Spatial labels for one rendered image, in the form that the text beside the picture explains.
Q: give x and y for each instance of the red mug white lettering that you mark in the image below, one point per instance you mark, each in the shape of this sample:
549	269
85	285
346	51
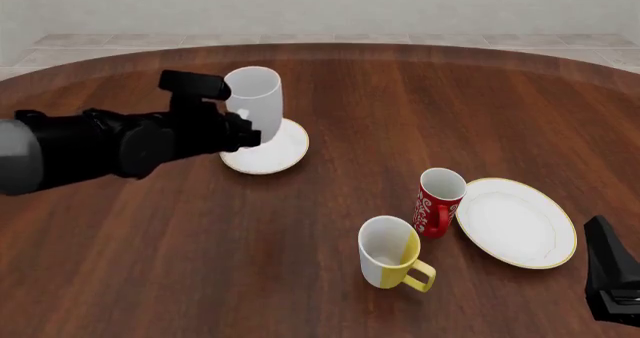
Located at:
434	206

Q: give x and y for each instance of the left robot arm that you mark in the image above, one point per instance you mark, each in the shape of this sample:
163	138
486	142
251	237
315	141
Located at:
90	146

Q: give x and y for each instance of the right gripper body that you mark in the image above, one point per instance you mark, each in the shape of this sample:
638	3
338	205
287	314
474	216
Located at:
617	306

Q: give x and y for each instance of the large white plate gold rim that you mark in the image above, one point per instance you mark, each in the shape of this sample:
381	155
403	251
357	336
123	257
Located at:
515	225

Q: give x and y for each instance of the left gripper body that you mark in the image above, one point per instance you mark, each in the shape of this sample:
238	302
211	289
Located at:
219	131

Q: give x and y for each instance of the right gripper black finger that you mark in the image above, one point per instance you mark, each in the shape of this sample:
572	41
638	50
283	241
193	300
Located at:
612	255

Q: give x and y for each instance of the small white plate gold rim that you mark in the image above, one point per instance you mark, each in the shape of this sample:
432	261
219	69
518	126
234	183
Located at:
280	146

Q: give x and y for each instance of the white and yellow mug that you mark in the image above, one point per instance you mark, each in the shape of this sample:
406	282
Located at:
387	255

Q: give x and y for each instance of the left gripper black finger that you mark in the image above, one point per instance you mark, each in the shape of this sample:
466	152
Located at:
248	135

